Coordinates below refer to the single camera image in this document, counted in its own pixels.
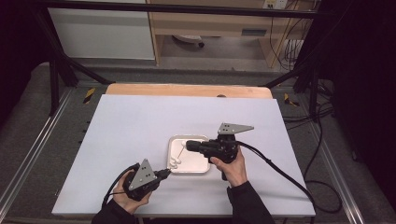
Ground person's left hand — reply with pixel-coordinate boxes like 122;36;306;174
112;170;154;216

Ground left hand-held gripper cable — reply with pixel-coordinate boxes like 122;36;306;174
101;162;141;210

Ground black metal frame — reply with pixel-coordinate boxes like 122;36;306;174
31;0;326;117

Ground wooden table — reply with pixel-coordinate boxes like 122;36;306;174
105;82;274;100

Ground hanging black cables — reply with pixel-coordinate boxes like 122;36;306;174
268;0;313;72

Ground dark curtain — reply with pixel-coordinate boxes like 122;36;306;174
0;0;52;129
316;0;396;206

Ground right hand-held gripper cable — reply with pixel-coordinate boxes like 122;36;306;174
235;140;344;215

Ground aluminium floor rail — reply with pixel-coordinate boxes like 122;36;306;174
311;122;366;224
0;88;77;214

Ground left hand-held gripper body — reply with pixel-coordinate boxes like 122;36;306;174
122;158;163;202

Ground square metal tray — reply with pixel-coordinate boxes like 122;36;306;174
166;133;212;175

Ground thin wooden skewer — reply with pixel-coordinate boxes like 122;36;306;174
177;142;188;161

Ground white cabinet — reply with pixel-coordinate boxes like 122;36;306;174
46;0;156;61

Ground hand-held gripper cable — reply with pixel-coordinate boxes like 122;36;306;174
101;162;141;210
235;140;344;215

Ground office chair base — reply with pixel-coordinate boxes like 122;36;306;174
172;34;206;49

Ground light wooden desk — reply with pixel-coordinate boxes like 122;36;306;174
146;0;314;68

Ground white power strip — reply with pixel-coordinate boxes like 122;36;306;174
262;0;290;10

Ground black floor cables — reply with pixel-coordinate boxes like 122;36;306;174
281;78;335;132

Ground person's right hand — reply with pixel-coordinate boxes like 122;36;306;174
209;147;248;188

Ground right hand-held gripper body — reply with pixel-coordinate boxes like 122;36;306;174
201;122;255;164

